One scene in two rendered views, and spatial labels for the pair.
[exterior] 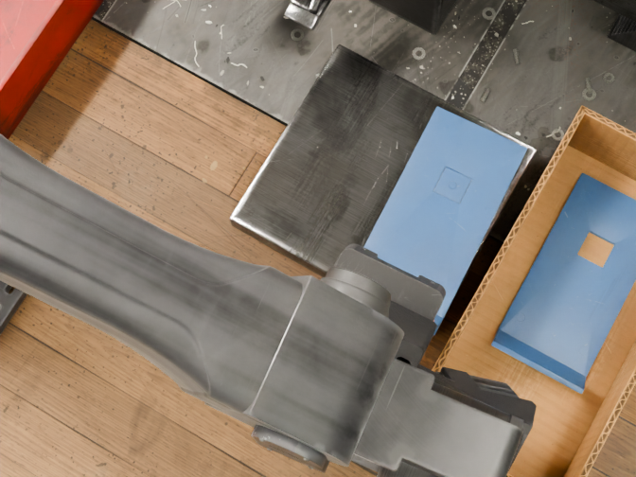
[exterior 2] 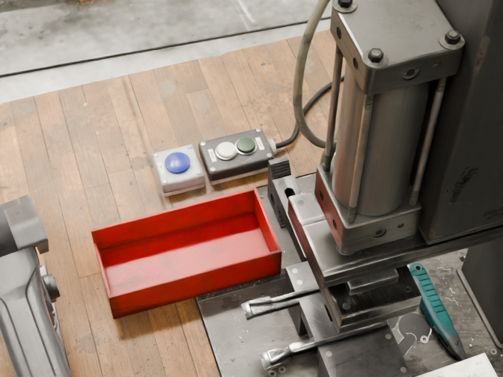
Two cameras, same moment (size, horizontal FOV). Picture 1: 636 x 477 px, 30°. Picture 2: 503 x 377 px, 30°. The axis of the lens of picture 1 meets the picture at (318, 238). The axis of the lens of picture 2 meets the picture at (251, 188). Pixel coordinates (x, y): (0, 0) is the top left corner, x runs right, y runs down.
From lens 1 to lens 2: 0.45 m
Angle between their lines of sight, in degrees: 26
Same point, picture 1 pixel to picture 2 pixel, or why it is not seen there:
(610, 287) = not seen: outside the picture
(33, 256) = (12, 330)
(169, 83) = (200, 349)
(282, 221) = not seen: outside the picture
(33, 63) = (148, 295)
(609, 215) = not seen: outside the picture
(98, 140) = (149, 349)
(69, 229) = (31, 331)
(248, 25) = (255, 352)
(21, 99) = (132, 306)
